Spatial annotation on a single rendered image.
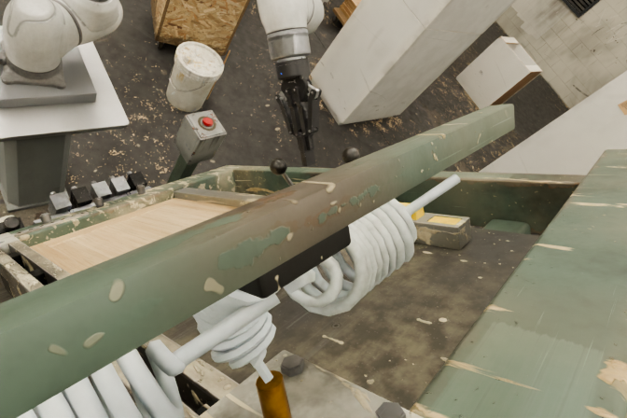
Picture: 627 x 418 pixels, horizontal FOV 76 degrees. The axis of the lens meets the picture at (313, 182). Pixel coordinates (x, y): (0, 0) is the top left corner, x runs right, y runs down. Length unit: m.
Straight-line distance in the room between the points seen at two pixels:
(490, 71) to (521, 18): 3.47
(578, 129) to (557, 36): 4.77
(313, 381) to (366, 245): 0.10
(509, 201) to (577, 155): 3.28
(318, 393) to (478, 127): 0.20
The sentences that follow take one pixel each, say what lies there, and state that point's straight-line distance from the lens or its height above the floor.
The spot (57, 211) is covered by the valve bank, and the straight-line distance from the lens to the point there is 1.47.
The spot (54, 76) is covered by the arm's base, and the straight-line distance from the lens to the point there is 1.70.
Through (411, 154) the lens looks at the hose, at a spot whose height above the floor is 1.94.
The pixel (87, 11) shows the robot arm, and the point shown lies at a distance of 1.61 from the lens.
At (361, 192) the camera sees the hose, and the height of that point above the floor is 1.94.
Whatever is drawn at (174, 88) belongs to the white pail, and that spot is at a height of 0.15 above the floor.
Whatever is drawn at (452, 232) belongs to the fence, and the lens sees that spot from 0.70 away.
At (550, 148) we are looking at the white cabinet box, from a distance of 4.22.
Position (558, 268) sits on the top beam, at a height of 1.86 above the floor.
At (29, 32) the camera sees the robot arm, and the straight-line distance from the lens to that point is 1.54.
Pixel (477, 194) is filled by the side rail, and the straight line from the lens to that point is 0.93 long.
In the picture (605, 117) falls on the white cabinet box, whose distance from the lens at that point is 4.10.
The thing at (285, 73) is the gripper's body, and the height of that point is 1.55.
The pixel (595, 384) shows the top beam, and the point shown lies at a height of 1.90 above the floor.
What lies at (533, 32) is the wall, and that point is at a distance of 8.89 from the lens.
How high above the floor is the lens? 2.05
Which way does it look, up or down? 44 degrees down
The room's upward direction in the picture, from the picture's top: 44 degrees clockwise
